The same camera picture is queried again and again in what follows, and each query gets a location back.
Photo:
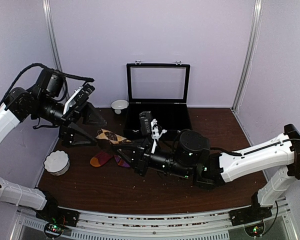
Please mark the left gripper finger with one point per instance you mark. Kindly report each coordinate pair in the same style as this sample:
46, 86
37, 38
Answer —
80, 138
91, 116

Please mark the small white bowl dark rim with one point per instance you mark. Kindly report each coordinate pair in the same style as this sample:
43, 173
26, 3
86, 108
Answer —
120, 106

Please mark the right aluminium corner post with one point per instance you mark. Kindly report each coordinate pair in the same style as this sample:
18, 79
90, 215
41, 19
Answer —
251, 47

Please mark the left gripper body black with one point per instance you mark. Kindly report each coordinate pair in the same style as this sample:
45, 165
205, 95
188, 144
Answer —
71, 114

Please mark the left aluminium corner post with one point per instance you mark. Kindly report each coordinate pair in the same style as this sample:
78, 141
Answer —
54, 48

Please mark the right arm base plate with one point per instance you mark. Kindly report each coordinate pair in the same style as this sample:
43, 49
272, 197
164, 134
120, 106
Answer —
250, 216

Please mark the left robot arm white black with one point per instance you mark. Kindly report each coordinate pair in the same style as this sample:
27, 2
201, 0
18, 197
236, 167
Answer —
61, 99

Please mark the aluminium front rail frame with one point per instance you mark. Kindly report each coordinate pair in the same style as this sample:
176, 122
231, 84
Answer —
208, 225

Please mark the aluminium corner post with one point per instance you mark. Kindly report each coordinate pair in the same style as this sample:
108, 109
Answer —
54, 48
251, 47

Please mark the black tan argyle sock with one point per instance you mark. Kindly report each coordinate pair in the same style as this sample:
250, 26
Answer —
111, 137

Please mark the maroon orange-toed sock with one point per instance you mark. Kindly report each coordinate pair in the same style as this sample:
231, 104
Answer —
100, 159

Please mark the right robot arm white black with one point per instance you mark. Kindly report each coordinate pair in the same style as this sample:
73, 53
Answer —
211, 167

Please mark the black display case glass lid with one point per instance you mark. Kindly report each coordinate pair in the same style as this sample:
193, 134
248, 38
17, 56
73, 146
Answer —
162, 89

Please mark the purple orange striped sock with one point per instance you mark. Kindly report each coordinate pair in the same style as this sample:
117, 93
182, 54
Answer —
120, 162

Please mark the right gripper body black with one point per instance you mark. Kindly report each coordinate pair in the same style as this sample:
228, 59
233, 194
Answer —
142, 166

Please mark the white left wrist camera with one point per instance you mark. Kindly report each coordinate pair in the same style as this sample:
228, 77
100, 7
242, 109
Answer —
74, 99

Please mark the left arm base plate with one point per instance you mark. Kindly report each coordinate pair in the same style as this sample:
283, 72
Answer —
56, 215

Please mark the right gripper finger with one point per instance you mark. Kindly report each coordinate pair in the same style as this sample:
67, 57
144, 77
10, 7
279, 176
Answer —
130, 155
139, 144

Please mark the white fluted dish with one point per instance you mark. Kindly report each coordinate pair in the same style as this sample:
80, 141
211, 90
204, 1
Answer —
57, 163

